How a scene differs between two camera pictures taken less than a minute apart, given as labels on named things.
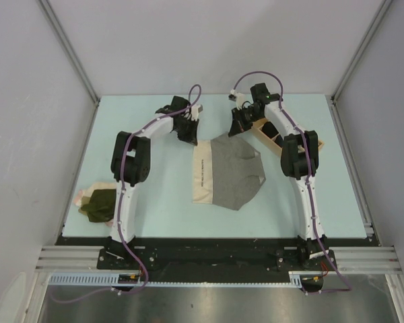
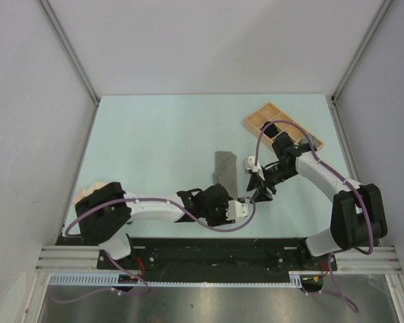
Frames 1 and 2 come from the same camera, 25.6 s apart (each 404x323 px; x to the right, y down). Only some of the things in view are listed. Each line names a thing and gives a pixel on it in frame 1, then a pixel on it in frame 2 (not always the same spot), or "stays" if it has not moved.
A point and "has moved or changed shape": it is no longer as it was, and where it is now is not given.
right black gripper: x=239 y=124 to x=262 y=194
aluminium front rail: x=348 y=259 stays
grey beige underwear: x=227 y=171 has moved or changed shape
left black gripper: x=192 y=136 to x=222 y=219
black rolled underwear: x=269 y=130 stays
